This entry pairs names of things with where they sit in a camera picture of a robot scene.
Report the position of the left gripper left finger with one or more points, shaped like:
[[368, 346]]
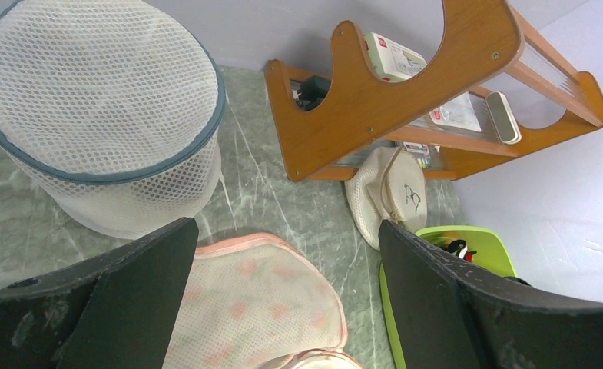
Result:
[[115, 310]]

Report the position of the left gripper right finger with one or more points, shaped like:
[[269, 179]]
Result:
[[450, 313]]

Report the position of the pink floral laundry bag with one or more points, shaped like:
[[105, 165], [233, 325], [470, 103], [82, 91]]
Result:
[[257, 302]]

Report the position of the round white mesh bag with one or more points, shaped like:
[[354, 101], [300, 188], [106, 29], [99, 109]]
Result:
[[390, 185]]

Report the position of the white cylindrical mesh bag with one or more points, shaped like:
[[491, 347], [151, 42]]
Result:
[[112, 108]]

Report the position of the green plastic basket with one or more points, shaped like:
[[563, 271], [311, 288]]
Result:
[[456, 239]]

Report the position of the marker pen pack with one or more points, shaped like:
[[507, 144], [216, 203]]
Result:
[[421, 152]]

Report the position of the white silver device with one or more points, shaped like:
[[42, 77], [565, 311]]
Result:
[[503, 118]]

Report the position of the white flat packet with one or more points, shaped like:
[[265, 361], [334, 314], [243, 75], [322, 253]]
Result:
[[457, 113]]

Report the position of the orange wooden shelf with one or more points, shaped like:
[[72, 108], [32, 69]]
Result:
[[481, 40]]

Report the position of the white box on shelf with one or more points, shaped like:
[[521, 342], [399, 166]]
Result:
[[391, 61]]

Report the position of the blue stapler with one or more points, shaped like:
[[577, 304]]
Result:
[[312, 92]]

